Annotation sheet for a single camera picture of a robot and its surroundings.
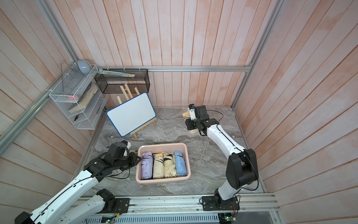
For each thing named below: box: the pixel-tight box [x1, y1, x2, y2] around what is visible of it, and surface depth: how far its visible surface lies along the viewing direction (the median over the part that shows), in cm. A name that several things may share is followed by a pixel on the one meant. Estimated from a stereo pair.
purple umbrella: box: [140, 151, 154, 180], surface depth 79 cm
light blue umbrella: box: [174, 150, 187, 177], surface depth 81 cm
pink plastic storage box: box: [135, 142, 192, 184], surface depth 81 cm
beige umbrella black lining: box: [163, 151, 178, 178], surface depth 81 cm
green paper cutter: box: [97, 68, 136, 78], surface depth 92 cm
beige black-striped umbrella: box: [152, 153, 165, 179], surface depth 81 cm
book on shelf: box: [68, 82, 99, 113], surface depth 83 cm
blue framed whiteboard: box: [106, 92, 157, 138], surface depth 90 cm
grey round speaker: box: [76, 59, 92, 75], surface depth 84 cm
